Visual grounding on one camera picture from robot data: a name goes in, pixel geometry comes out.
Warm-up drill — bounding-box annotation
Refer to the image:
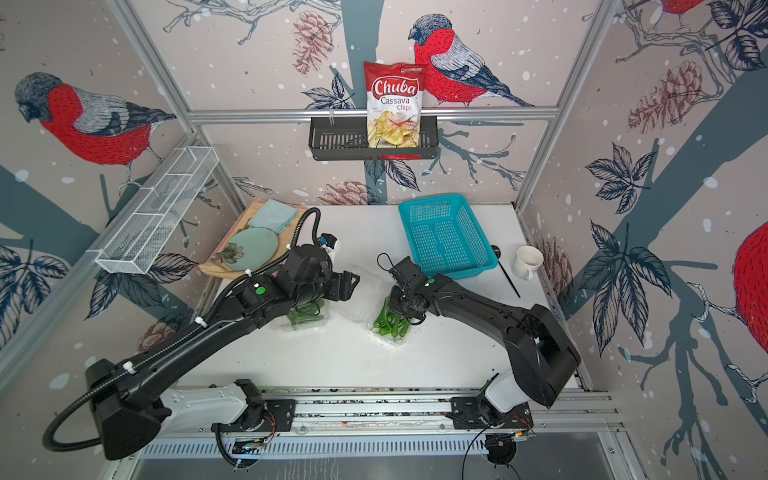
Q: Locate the black left arm base bracket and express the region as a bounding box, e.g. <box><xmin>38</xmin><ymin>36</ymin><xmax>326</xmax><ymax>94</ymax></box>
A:
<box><xmin>211</xmin><ymin>379</ymin><xmax>297</xmax><ymax>433</ymax></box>

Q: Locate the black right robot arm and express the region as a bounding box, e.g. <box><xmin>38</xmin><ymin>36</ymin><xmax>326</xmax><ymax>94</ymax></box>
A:
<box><xmin>388</xmin><ymin>257</ymin><xmax>581</xmax><ymax>408</ymax></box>

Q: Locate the aluminium front rail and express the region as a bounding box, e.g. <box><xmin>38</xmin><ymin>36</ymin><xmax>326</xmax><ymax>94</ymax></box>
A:
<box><xmin>161</xmin><ymin>386</ymin><xmax>619</xmax><ymax>436</ymax></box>

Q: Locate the white wire wall shelf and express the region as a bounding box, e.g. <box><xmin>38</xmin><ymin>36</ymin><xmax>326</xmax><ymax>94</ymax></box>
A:
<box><xmin>95</xmin><ymin>146</ymin><xmax>219</xmax><ymax>274</ymax></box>

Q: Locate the white ceramic mug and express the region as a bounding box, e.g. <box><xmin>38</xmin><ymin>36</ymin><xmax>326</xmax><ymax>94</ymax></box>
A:
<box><xmin>512</xmin><ymin>245</ymin><xmax>544</xmax><ymax>281</ymax></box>

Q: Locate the light teal folded cloth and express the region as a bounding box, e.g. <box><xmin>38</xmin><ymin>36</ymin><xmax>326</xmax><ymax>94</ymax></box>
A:
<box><xmin>248</xmin><ymin>199</ymin><xmax>298</xmax><ymax>235</ymax></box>

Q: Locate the clear clamshell container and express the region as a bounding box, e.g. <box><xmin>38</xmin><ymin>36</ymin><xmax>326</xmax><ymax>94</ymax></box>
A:
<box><xmin>365</xmin><ymin>297</ymin><xmax>417</xmax><ymax>346</ymax></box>
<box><xmin>273</xmin><ymin>299</ymin><xmax>329</xmax><ymax>332</ymax></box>

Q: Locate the black corrugated cable conduit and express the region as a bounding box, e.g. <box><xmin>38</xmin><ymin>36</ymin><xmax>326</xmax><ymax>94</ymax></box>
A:
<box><xmin>41</xmin><ymin>206</ymin><xmax>325</xmax><ymax>453</ymax></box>

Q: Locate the black right arm base bracket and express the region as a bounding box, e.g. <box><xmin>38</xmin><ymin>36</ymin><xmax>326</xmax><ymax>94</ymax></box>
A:
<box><xmin>445</xmin><ymin>371</ymin><xmax>533</xmax><ymax>432</ymax></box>

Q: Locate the teal plastic basket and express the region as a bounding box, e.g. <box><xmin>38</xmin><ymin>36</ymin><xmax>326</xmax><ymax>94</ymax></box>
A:
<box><xmin>398</xmin><ymin>194</ymin><xmax>498</xmax><ymax>280</ymax></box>

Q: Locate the black wire shelf basket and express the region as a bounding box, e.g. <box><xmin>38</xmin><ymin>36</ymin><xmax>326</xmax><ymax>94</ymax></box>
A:
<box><xmin>308</xmin><ymin>115</ymin><xmax>441</xmax><ymax>162</ymax></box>

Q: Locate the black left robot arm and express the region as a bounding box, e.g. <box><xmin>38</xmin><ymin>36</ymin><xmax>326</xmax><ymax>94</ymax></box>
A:
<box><xmin>85</xmin><ymin>244</ymin><xmax>360</xmax><ymax>460</ymax></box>

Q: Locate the Chuba cassava chips bag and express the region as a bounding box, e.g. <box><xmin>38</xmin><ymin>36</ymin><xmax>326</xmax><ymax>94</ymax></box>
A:
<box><xmin>364</xmin><ymin>62</ymin><xmax>426</xmax><ymax>149</ymax></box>

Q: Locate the pale green round plate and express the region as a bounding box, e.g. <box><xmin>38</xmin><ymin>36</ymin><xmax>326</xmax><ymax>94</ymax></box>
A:
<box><xmin>220</xmin><ymin>227</ymin><xmax>279</xmax><ymax>271</ymax></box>

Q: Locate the green pepper bunch container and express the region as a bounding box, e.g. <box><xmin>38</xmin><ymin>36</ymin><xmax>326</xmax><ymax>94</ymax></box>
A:
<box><xmin>287</xmin><ymin>299</ymin><xmax>327</xmax><ymax>330</ymax></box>
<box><xmin>372</xmin><ymin>299</ymin><xmax>411</xmax><ymax>341</ymax></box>

